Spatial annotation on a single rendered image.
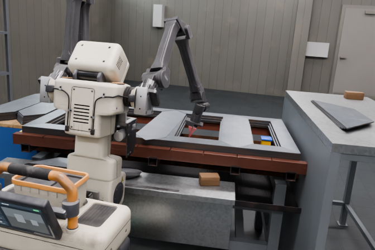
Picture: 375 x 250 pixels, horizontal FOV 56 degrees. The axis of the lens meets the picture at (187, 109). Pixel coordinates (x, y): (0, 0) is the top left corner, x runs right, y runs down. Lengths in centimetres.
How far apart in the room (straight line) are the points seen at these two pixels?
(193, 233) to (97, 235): 92
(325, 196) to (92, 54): 114
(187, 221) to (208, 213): 13
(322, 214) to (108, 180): 93
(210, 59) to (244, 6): 149
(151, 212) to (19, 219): 93
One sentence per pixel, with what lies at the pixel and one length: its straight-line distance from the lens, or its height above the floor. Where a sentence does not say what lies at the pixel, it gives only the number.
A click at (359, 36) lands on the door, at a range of 874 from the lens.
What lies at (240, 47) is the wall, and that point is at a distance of 868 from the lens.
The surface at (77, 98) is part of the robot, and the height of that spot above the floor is 117.
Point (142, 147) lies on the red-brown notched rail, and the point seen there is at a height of 82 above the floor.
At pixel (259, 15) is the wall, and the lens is 865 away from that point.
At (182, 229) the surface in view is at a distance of 205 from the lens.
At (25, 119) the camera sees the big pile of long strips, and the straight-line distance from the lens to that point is 250.
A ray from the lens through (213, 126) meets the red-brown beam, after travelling 256.
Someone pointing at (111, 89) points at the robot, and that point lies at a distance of 140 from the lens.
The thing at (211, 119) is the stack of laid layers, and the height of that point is 84.
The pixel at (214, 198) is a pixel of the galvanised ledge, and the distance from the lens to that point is 176.
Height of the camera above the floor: 147
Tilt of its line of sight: 13 degrees down
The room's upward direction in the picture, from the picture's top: 4 degrees clockwise
